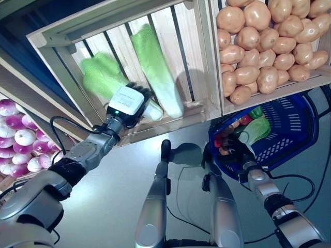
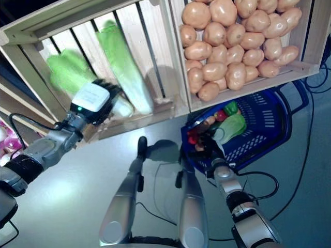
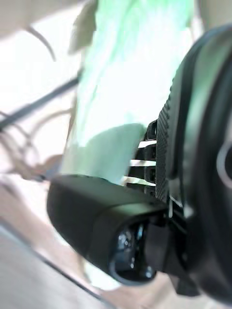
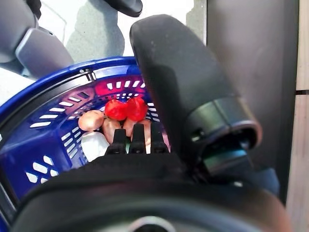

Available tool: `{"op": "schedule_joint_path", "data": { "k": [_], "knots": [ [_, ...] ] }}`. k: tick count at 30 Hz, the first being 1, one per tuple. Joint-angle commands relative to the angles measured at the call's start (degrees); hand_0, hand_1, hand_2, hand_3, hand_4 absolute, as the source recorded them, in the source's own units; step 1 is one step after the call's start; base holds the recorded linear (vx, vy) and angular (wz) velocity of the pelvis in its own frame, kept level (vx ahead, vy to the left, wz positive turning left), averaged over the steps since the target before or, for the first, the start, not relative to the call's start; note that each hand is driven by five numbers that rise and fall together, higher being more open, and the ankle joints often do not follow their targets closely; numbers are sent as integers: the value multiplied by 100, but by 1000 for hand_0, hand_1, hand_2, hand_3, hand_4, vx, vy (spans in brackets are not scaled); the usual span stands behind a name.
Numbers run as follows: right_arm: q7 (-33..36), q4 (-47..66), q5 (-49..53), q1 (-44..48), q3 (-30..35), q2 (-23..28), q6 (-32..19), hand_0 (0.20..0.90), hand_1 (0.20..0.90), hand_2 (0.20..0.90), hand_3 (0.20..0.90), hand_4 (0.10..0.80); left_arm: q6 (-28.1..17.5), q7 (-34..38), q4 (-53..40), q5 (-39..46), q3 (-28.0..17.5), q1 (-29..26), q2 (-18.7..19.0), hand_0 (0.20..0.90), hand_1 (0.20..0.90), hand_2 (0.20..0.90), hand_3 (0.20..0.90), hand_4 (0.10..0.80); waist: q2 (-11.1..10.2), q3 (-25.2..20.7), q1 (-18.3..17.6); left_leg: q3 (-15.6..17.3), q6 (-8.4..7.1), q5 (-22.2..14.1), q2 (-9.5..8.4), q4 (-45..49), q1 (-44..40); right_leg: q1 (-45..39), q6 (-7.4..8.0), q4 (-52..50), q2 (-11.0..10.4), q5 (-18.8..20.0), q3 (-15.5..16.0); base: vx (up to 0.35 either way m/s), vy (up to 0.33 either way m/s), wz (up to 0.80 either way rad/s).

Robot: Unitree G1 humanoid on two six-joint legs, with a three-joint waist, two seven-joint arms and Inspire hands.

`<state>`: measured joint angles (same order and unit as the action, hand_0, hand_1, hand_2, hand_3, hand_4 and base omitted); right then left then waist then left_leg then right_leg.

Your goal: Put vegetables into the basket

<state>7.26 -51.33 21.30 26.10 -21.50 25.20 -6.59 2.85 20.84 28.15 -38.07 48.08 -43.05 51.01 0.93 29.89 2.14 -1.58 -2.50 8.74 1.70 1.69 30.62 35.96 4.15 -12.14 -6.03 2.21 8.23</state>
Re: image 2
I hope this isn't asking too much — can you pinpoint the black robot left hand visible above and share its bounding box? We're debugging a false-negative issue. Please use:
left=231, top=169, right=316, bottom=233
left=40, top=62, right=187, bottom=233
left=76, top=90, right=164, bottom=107
left=85, top=79, right=122, bottom=126

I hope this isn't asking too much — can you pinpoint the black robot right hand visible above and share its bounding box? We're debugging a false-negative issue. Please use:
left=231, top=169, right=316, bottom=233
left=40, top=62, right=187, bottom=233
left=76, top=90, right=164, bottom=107
left=192, top=135, right=228, bottom=167

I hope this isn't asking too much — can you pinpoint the green white napa cabbage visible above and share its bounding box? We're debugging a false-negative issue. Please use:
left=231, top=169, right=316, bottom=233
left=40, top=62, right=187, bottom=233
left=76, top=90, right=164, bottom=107
left=46, top=49, right=135, bottom=118
left=213, top=115, right=248, bottom=143
left=97, top=20, right=155, bottom=114

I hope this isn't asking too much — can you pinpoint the blue plastic shopping basket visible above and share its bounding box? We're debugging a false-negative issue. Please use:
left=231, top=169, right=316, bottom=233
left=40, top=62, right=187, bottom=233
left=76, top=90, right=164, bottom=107
left=180, top=79, right=310, bottom=179

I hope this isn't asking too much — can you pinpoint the red bell pepper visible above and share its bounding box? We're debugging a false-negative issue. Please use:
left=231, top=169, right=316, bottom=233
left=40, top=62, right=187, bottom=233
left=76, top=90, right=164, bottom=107
left=187, top=130, right=199, bottom=145

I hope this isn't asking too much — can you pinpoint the green bell pepper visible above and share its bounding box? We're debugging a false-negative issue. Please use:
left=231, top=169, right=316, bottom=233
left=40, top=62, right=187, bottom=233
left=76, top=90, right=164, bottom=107
left=223, top=101, right=240, bottom=116

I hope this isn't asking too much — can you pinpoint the light wooden crate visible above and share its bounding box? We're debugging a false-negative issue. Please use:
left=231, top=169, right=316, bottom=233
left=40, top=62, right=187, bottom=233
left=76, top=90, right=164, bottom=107
left=168, top=0, right=328, bottom=113
left=0, top=0, right=191, bottom=142

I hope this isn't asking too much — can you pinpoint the silver robot right leg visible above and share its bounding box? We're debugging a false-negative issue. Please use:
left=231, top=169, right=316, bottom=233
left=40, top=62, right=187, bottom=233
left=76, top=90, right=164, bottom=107
left=175, top=165, right=209, bottom=248

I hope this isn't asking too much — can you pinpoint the wooden display shelf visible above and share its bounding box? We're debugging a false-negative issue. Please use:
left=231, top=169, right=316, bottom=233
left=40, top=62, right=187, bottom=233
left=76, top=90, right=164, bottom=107
left=0, top=46, right=78, bottom=145

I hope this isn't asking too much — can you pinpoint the black robot pelvis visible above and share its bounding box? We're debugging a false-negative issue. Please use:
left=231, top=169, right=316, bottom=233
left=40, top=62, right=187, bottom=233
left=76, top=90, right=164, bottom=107
left=126, top=235, right=187, bottom=248

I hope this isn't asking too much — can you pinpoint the purple white turnip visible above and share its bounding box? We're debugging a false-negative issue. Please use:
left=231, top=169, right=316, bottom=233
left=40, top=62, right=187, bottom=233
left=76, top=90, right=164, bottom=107
left=4, top=135, right=24, bottom=151

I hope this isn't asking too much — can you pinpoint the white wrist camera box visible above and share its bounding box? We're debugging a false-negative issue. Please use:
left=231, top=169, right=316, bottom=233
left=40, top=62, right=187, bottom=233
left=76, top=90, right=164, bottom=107
left=71, top=82, right=111, bottom=119

